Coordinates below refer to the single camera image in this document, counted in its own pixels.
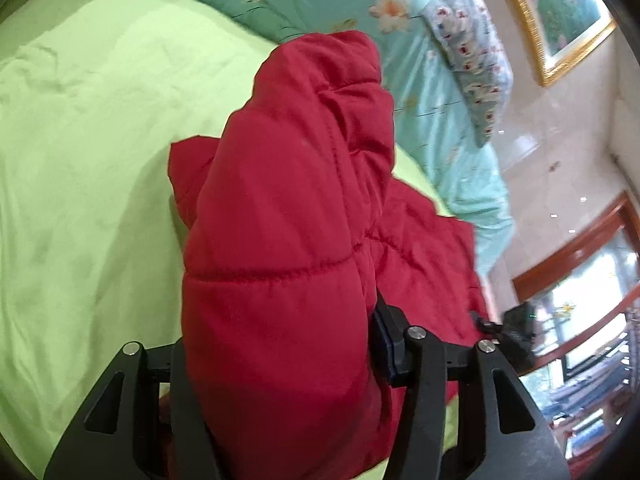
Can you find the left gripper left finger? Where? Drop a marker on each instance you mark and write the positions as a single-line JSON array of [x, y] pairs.
[[141, 420]]

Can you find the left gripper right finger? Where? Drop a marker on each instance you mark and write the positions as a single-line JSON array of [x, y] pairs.
[[465, 415]]

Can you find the red quilted puffer coat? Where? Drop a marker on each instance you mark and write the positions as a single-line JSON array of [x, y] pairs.
[[297, 227]]

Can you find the teal floral comforter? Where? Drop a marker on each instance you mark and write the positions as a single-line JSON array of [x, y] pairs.
[[433, 123]]

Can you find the white red print pillow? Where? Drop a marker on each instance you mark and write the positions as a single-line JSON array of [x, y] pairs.
[[467, 35]]

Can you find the gold framed landscape painting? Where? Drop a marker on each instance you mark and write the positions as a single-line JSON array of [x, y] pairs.
[[561, 33]]

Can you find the light green bed sheet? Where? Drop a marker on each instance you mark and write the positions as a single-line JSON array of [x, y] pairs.
[[94, 93]]

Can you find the brown wooden window frame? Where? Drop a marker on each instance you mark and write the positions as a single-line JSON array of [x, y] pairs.
[[585, 285]]

